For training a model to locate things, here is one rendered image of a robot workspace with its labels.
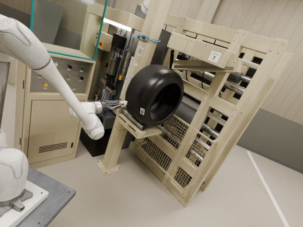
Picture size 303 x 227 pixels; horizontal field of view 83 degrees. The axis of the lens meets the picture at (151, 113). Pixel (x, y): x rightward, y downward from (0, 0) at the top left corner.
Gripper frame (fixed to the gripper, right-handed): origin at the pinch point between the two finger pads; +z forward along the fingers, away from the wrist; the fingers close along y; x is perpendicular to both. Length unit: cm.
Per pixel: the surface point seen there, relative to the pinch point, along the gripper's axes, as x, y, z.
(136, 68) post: -17.8, 30.9, 34.2
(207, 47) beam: -54, -17, 66
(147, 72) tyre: -23.8, 5.1, 23.8
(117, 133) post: 59, 29, 23
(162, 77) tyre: -24.4, -9.0, 28.0
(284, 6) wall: -145, 27, 379
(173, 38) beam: -52, 21, 65
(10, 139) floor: 104, 120, -67
